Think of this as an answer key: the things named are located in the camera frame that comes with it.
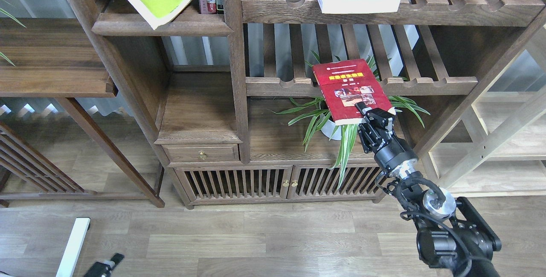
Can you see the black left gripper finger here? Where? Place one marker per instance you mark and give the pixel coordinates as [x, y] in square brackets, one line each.
[104, 268]

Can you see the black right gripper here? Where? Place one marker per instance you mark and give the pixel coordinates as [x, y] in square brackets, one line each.
[392, 154]

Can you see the red cover book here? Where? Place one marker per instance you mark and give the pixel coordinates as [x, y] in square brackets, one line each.
[345, 83]

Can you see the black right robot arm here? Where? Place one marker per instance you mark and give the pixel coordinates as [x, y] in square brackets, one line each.
[451, 234]

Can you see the light wooden shelf rack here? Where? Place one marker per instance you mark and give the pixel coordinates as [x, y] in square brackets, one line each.
[498, 145]

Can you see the white plant pot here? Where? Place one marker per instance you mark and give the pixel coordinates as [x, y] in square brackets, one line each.
[339, 114]

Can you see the green spider plant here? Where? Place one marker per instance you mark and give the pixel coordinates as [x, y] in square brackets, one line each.
[312, 111]

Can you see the dark wooden bookshelf cabinet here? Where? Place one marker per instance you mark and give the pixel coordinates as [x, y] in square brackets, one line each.
[205, 82]

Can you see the brass drawer knob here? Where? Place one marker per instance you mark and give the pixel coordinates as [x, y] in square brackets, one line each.
[202, 155]

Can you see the dark wooden side table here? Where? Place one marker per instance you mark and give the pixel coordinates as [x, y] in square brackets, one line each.
[53, 58]

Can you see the white metal post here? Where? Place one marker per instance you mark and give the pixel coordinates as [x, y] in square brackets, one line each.
[73, 247]

